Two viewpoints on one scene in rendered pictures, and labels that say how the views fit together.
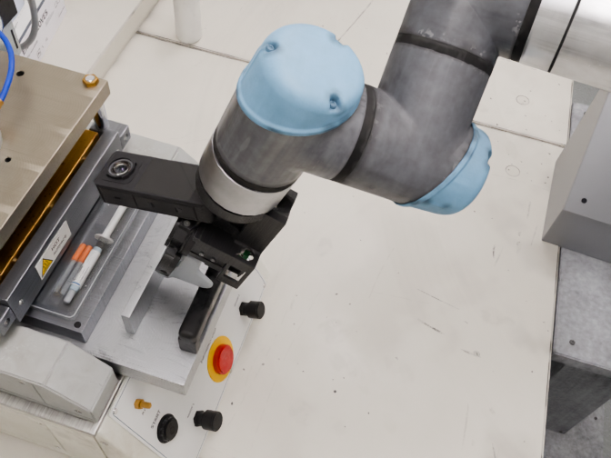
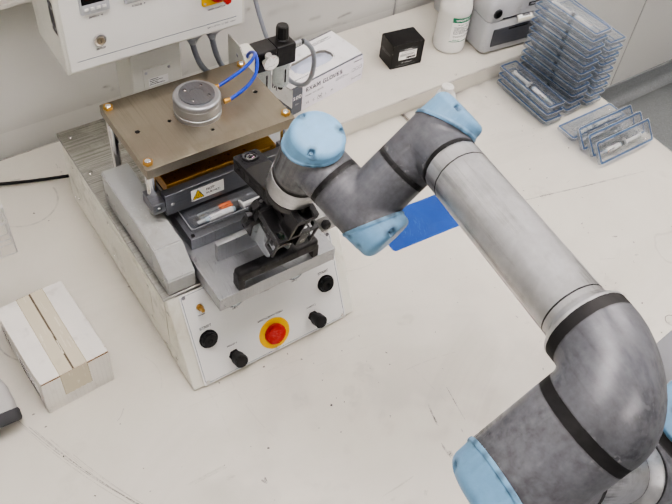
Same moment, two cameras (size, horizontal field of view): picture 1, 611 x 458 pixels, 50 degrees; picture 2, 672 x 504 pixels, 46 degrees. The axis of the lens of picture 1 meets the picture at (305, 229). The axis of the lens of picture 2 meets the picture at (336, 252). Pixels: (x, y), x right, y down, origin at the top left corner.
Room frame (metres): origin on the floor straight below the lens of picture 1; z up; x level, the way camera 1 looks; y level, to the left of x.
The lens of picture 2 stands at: (-0.22, -0.51, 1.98)
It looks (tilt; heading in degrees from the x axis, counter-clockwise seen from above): 49 degrees down; 40
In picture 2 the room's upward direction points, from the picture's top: 7 degrees clockwise
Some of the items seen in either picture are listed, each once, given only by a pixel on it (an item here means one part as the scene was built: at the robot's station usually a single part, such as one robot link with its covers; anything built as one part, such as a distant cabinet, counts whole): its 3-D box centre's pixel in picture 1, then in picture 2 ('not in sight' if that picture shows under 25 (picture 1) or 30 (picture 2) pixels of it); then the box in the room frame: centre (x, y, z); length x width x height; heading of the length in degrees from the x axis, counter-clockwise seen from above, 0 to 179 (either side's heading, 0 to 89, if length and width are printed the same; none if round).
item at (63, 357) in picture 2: not in sight; (55, 345); (0.04, 0.31, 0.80); 0.19 x 0.13 x 0.09; 80
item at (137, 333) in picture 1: (100, 256); (235, 214); (0.37, 0.23, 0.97); 0.30 x 0.22 x 0.08; 80
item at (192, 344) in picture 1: (214, 283); (276, 261); (0.34, 0.09, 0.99); 0.15 x 0.02 x 0.04; 170
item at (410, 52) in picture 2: not in sight; (401, 48); (1.12, 0.50, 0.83); 0.09 x 0.06 x 0.07; 162
